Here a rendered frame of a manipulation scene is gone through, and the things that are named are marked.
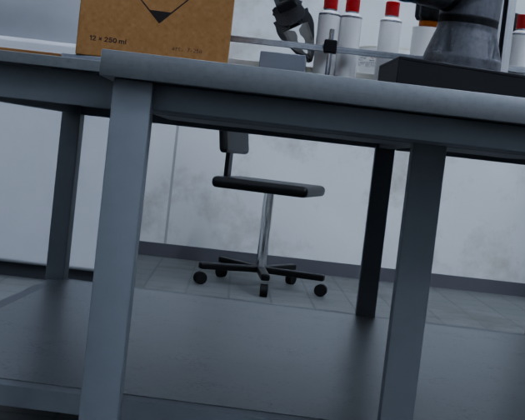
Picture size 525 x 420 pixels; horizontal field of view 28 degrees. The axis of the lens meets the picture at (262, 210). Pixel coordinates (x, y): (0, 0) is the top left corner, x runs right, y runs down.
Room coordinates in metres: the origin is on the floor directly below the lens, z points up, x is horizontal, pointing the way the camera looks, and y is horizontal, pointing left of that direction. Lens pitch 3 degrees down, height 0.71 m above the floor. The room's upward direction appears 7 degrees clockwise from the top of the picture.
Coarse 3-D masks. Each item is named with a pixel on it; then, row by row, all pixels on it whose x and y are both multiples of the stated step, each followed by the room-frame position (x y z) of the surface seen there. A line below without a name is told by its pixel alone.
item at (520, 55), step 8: (520, 16) 2.45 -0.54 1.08; (520, 24) 2.45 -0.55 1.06; (512, 32) 2.46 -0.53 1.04; (520, 32) 2.44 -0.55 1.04; (512, 40) 2.45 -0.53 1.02; (520, 40) 2.44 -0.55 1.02; (512, 48) 2.45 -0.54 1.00; (520, 48) 2.44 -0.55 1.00; (512, 56) 2.45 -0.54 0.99; (520, 56) 2.44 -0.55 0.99; (512, 64) 2.44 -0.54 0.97; (520, 64) 2.44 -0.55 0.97; (512, 72) 2.44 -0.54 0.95
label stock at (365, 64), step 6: (360, 48) 2.98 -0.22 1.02; (366, 48) 2.95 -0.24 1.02; (372, 48) 2.93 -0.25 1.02; (402, 48) 2.90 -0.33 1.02; (360, 60) 2.97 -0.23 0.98; (366, 60) 2.94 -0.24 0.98; (372, 60) 2.92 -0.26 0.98; (360, 66) 2.97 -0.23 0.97; (366, 66) 2.94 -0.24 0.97; (372, 66) 2.92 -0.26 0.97; (366, 72) 2.94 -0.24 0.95; (372, 72) 2.92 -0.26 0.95
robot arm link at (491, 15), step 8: (456, 0) 1.97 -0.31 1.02; (464, 0) 1.97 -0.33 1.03; (472, 0) 1.98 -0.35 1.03; (480, 0) 1.98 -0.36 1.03; (488, 0) 1.98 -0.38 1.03; (496, 0) 1.99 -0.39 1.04; (448, 8) 1.99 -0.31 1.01; (456, 8) 1.99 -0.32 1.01; (464, 8) 1.98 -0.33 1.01; (472, 8) 1.98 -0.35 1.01; (480, 8) 1.98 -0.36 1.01; (488, 8) 1.99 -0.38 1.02; (496, 8) 2.00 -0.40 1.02; (480, 16) 1.98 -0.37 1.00; (488, 16) 1.99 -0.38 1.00; (496, 16) 2.00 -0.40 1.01
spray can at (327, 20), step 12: (324, 0) 2.49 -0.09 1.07; (336, 0) 2.48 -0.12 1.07; (324, 12) 2.47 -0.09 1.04; (336, 12) 2.48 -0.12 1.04; (324, 24) 2.47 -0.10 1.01; (336, 24) 2.48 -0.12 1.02; (324, 36) 2.47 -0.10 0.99; (336, 36) 2.48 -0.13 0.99; (324, 60) 2.47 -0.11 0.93; (312, 72) 2.49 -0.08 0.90; (324, 72) 2.47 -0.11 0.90
